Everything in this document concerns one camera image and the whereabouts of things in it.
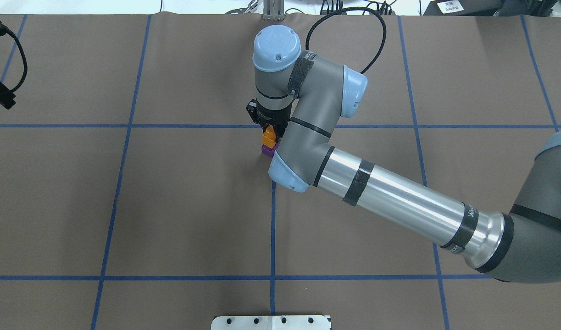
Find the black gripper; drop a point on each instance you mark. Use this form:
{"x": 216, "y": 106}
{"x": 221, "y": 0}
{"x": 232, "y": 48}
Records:
{"x": 271, "y": 116}

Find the orange trapezoid block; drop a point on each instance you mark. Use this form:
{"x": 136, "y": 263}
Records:
{"x": 269, "y": 137}

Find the purple trapezoid block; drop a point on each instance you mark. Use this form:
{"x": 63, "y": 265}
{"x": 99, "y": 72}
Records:
{"x": 267, "y": 151}

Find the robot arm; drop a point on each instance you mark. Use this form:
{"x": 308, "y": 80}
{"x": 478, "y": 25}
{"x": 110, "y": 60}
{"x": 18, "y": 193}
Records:
{"x": 302, "y": 96}

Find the aluminium frame post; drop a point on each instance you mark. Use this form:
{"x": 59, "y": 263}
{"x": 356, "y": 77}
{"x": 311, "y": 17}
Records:
{"x": 273, "y": 10}

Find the white pedestal base plate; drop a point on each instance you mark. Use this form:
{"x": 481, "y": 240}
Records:
{"x": 272, "y": 322}

